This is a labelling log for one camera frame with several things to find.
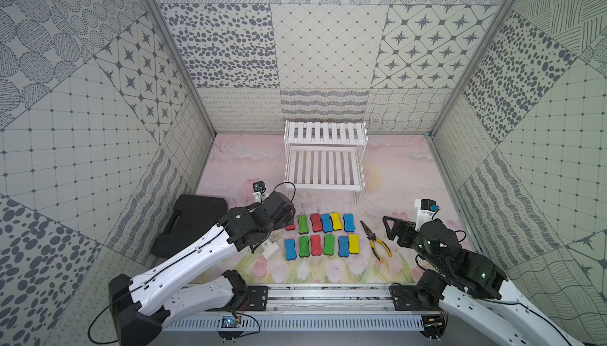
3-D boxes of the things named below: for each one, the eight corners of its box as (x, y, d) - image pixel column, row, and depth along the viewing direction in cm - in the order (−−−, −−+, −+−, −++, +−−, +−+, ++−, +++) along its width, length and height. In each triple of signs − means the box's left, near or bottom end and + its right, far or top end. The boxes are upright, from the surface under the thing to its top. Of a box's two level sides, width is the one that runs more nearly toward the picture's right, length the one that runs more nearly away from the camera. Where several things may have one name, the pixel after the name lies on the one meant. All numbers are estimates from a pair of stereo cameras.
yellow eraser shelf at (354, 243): (349, 253, 85) (350, 251, 84) (348, 235, 89) (348, 233, 88) (360, 253, 85) (360, 251, 84) (357, 235, 89) (358, 233, 88)
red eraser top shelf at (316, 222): (313, 232, 90) (313, 230, 88) (310, 216, 94) (309, 214, 93) (323, 230, 91) (323, 228, 89) (319, 215, 95) (319, 212, 93)
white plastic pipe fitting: (259, 252, 85) (258, 249, 82) (272, 240, 88) (270, 237, 85) (267, 261, 83) (266, 258, 80) (279, 248, 86) (278, 245, 83)
